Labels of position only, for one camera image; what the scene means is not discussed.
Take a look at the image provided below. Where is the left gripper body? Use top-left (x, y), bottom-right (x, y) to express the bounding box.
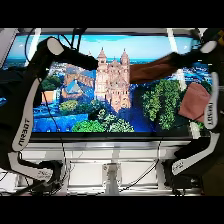
top-left (75, 51), bottom-right (100, 71)

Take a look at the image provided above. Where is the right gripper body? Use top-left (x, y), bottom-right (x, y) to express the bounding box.
top-left (171, 50), bottom-right (195, 68)

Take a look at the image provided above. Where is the pink garment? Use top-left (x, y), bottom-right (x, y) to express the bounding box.
top-left (177, 82), bottom-right (212, 124)

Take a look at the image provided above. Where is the black garment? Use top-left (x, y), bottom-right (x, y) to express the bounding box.
top-left (0, 65), bottom-right (34, 103)

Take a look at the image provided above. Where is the black cable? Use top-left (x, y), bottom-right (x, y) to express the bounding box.
top-left (120, 139), bottom-right (163, 192)
top-left (37, 78), bottom-right (68, 174)

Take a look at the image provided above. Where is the silver frame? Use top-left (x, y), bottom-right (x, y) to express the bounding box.
top-left (0, 28), bottom-right (224, 196)

